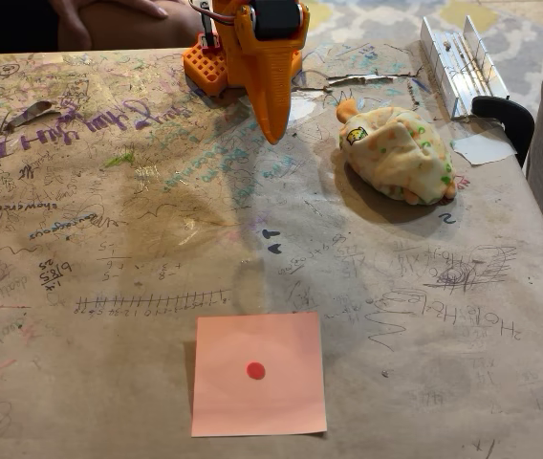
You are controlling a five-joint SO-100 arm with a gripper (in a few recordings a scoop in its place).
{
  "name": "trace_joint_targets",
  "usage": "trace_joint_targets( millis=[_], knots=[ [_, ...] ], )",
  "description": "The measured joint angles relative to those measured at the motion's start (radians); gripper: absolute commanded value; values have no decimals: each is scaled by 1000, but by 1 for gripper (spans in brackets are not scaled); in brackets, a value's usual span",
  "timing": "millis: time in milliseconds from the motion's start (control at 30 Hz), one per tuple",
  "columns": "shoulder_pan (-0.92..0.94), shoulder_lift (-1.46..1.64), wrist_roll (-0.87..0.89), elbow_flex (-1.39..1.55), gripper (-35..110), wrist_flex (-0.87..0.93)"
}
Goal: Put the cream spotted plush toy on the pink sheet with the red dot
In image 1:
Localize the person's bare hand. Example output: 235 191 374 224
49 0 170 52

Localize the person's bare leg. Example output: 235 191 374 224
79 0 204 52

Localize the aluminium miter box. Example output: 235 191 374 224
419 13 511 120

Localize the scribbled brown paper table cover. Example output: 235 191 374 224
0 42 543 459

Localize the pink square sticky note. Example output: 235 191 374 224
190 312 328 438

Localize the red white robot cable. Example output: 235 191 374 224
188 0 237 25

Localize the grey yellow patterned rug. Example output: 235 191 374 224
299 0 543 97

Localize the orange robot arm grid base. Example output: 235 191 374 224
183 0 304 98

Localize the yellow plush toy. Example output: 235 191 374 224
336 98 458 208

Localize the black curved clamp handle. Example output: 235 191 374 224
470 95 536 168

